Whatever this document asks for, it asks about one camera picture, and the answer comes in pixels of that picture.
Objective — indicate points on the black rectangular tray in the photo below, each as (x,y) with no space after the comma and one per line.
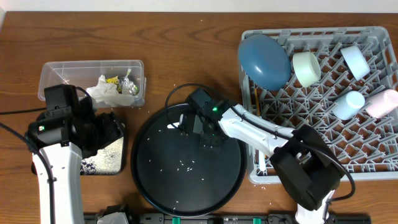
(105,158)

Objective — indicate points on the light blue plastic knife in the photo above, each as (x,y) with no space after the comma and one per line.
(261,161)

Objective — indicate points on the light blue small plate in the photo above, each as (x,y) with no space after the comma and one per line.
(355,61)

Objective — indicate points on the dark blue plate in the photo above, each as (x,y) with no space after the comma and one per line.
(265,62)

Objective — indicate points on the grey dishwasher rack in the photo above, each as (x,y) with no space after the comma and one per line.
(365,145)

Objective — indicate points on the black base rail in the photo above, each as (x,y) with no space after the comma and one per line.
(160,218)

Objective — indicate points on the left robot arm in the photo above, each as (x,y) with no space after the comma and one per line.
(60,189)

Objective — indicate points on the teal bowl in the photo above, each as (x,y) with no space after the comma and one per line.
(306,68)

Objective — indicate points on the wooden chopstick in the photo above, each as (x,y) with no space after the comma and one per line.
(258,108)

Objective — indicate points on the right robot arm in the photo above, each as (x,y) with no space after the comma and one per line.
(306,167)

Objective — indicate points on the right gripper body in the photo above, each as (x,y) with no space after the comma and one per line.
(207,140)

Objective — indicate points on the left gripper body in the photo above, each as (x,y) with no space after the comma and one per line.
(103,131)

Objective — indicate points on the white tissue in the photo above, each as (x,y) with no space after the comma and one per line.
(107,93)

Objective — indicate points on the white cup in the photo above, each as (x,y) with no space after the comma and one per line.
(348,105)

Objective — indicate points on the yellow snack wrapper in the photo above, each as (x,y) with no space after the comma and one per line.
(116,81)

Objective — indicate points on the clear plastic bin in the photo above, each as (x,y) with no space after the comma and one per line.
(87,73)

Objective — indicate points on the black round tray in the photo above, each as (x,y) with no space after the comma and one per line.
(179,177)

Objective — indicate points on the silver foil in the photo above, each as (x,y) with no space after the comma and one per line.
(127,87)

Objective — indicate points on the pink cup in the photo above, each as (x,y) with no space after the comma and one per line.
(382,103)

